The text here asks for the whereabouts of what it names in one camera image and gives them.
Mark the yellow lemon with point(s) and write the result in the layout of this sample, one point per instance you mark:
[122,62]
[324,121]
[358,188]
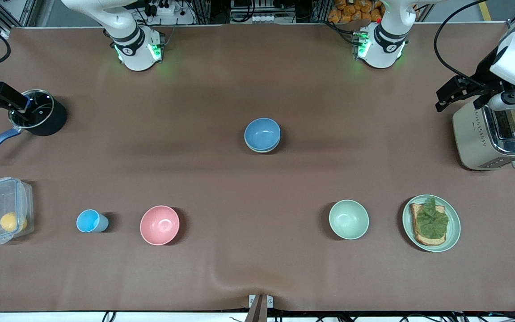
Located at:
[9,222]

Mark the toast slice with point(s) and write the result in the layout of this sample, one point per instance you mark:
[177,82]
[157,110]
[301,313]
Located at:
[423,239]

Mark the green lettuce leaf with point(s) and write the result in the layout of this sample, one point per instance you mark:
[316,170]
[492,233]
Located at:
[432,221]

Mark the light blue cup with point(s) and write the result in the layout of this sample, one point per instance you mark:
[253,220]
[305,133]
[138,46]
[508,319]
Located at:
[88,221]

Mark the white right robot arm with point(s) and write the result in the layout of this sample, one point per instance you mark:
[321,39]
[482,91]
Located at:
[134,53]

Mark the white power strip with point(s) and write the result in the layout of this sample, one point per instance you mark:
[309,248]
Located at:
[166,9]

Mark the beige chrome toaster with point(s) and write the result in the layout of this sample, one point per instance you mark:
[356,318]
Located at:
[472,138]

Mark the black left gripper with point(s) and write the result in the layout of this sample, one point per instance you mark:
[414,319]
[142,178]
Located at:
[483,73]

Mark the orange snack bag pile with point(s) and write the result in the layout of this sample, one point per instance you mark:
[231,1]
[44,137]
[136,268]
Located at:
[351,11]

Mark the blue bowl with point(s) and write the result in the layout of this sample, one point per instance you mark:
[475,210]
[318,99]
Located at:
[262,133]

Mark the metal table edge bracket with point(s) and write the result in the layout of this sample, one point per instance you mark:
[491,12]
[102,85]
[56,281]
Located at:
[260,306]

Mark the pale green plate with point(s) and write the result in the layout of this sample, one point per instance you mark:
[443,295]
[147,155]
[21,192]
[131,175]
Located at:
[453,228]

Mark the pale green bowl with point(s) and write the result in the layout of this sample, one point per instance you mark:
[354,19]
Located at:
[263,151]
[348,219]

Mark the glass lid blue knob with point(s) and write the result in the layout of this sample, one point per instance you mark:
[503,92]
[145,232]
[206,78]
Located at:
[40,107]

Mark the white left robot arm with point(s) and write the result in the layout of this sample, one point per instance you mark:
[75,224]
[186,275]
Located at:
[385,44]

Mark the pink bowl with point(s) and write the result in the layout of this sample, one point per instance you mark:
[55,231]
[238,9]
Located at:
[159,225]

